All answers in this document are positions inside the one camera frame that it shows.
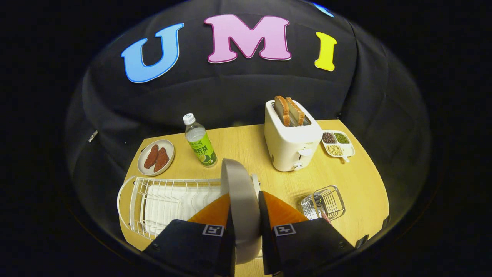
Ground white divided bean tray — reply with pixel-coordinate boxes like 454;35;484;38
321;130;356;163

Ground small grey dish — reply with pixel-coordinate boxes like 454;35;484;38
137;139;175;177

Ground white wire dish rack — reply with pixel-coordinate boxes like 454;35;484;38
117;173;262;241

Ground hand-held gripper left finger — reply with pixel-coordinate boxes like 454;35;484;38
143;192;236;277

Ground metal wire basket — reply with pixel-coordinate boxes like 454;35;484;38
299;185;346;221

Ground white round plate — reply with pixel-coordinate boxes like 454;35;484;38
220;158;263;265

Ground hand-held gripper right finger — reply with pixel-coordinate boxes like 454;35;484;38
258;190;356;275

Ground green label drink bottle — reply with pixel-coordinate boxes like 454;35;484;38
183;113;218;167

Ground white toaster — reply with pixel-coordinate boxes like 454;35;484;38
264;99;323;172

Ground brown sausage piece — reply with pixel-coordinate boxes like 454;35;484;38
153;147;170;173
144;144;159;169

